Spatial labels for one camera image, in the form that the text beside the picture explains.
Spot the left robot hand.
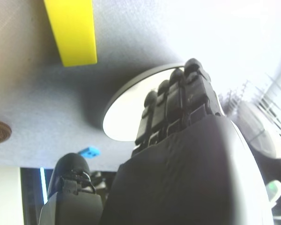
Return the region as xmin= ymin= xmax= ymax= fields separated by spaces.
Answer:
xmin=38 ymin=58 xmax=272 ymax=225

